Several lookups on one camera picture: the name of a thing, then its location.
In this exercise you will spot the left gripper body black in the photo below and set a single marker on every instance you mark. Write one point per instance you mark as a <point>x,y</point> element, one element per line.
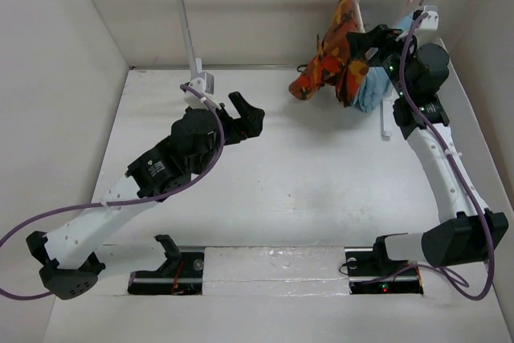
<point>238,129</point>

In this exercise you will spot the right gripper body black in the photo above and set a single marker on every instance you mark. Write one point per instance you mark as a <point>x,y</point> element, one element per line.
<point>389,39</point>

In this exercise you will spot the orange camouflage trousers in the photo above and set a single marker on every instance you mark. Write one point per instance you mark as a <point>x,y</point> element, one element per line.
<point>329,66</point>

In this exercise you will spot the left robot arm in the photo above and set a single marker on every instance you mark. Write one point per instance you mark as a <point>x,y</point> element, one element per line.
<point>75,256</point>

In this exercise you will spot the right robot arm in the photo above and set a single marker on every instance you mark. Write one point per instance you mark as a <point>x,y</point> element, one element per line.
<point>468,230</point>

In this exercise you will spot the light blue hanging garment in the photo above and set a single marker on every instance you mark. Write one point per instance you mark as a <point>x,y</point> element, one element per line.
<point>368,81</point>

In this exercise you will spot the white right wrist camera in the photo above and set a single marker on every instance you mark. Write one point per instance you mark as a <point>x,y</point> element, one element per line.
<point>427,29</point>

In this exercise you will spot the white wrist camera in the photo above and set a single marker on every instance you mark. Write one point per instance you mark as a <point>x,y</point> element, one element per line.
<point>199,90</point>
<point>427,29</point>

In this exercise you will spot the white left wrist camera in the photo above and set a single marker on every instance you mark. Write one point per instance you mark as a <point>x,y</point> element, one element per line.
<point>199,90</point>

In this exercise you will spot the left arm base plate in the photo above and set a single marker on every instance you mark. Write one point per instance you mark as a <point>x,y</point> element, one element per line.
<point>184,280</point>

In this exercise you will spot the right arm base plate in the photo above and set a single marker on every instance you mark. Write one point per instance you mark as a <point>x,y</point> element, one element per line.
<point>367,275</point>

